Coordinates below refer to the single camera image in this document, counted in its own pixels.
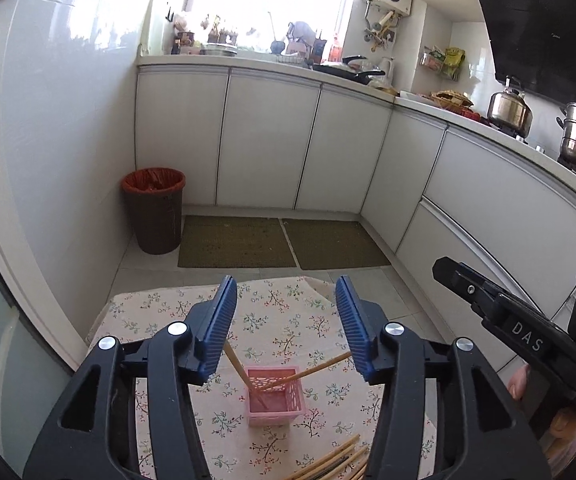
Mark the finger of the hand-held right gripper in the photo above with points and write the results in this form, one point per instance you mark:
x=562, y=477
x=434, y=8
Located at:
x=513, y=320

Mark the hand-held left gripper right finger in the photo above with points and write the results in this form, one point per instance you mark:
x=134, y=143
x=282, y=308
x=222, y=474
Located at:
x=353, y=332

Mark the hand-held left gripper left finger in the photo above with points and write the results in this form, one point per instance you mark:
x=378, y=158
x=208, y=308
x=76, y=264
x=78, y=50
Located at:
x=218, y=332

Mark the wooden chopstick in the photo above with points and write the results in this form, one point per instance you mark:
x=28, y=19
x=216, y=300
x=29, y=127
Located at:
x=238, y=367
x=359, y=467
x=318, y=367
x=335, y=459
x=335, y=447

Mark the pink plastic basket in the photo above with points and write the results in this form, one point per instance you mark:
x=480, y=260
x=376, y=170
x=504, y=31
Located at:
x=288, y=407

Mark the person's right hand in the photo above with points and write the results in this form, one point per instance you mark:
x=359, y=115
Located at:
x=518, y=385

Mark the floral tablecloth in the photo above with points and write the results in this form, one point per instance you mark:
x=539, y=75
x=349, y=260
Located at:
x=278, y=320

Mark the olive floor mat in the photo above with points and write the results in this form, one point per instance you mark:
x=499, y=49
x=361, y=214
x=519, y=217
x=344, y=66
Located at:
x=233, y=242
x=335, y=242

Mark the dark chopstick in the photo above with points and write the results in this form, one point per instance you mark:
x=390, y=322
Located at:
x=349, y=461

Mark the brown trash bin red liner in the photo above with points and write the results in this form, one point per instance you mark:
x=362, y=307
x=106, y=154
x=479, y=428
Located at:
x=154, y=215

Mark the white kitchen base cabinets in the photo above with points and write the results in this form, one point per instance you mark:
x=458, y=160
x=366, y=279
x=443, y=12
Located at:
x=268, y=135

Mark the steel kettle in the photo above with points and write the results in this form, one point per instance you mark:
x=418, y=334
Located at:
x=510, y=110

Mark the yellow snack packet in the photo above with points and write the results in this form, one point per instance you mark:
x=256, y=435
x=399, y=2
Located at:
x=450, y=99

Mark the black frying pan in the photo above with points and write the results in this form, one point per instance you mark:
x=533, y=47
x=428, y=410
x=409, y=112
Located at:
x=348, y=74

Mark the white electric kettle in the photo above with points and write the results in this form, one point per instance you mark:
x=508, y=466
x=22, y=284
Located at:
x=388, y=70

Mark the black range hood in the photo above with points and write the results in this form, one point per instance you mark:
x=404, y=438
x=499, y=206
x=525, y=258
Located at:
x=543, y=35

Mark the steel basin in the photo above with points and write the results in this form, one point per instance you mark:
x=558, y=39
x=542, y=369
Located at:
x=220, y=49

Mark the red bottle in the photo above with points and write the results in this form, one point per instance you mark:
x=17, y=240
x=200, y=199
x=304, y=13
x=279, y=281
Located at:
x=337, y=49

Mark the row of small jars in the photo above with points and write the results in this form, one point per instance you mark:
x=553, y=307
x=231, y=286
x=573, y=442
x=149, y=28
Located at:
x=223, y=35

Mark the wall rack with packets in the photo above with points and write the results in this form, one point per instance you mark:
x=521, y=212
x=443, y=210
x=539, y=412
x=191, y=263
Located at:
x=443, y=62

